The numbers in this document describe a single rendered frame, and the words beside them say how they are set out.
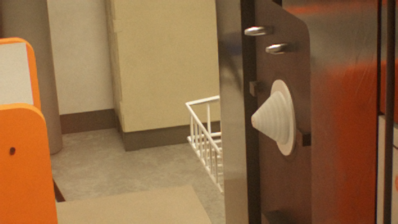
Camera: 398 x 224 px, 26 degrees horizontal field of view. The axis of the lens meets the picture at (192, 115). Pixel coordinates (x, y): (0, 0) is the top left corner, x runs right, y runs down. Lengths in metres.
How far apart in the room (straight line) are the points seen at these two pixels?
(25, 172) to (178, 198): 0.76
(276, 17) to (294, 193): 0.14
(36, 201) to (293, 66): 0.48
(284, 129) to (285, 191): 0.07
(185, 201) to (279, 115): 1.07
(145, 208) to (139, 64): 2.15
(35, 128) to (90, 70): 3.19
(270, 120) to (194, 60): 3.19
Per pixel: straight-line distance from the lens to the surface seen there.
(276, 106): 0.69
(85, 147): 4.09
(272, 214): 0.75
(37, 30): 3.85
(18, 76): 1.16
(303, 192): 0.69
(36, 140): 1.03
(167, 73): 3.87
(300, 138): 0.65
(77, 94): 4.23
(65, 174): 3.81
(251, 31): 0.71
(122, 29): 3.79
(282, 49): 0.66
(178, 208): 1.72
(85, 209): 1.75
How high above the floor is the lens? 1.44
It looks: 19 degrees down
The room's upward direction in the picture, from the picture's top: 3 degrees counter-clockwise
